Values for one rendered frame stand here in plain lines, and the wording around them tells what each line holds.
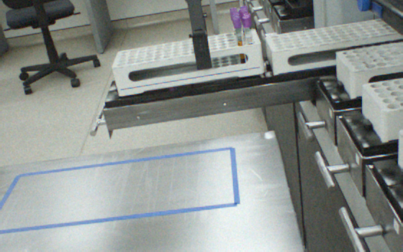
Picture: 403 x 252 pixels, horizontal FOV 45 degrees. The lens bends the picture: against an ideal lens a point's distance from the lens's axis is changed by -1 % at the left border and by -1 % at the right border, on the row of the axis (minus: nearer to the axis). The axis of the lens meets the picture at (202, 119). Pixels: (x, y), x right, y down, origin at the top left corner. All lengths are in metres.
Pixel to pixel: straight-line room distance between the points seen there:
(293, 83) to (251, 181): 0.36
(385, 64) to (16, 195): 0.63
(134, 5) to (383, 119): 4.01
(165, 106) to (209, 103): 0.09
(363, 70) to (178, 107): 0.37
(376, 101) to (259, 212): 0.26
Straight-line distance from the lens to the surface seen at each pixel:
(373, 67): 0.89
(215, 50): 0.98
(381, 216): 0.69
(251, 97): 0.99
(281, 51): 0.98
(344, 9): 1.12
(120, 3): 4.63
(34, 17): 3.46
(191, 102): 0.99
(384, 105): 0.75
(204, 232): 0.60
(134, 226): 0.64
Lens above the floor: 1.20
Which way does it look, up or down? 27 degrees down
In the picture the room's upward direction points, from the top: 10 degrees counter-clockwise
